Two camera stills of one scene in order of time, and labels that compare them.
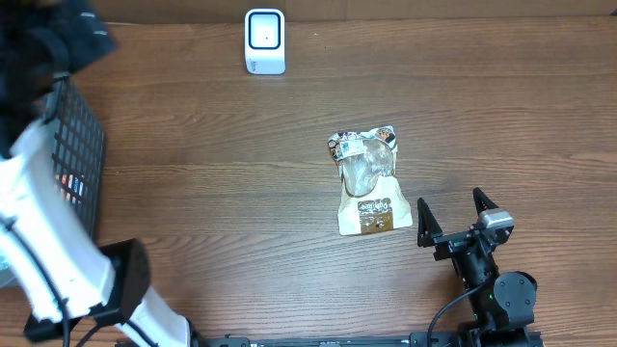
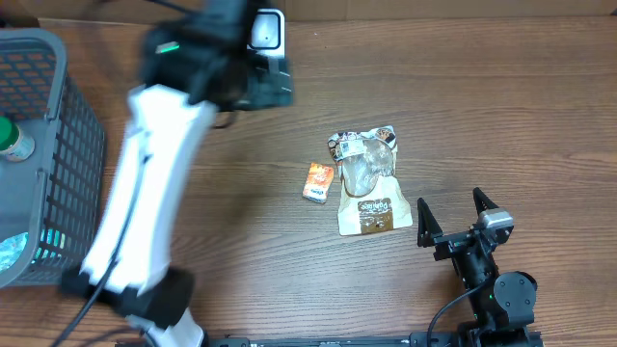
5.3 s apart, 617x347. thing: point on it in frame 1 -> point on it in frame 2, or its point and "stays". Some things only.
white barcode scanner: [265, 41] stays
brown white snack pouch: [370, 198] stays
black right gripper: [449, 243] stays
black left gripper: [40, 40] -> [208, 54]
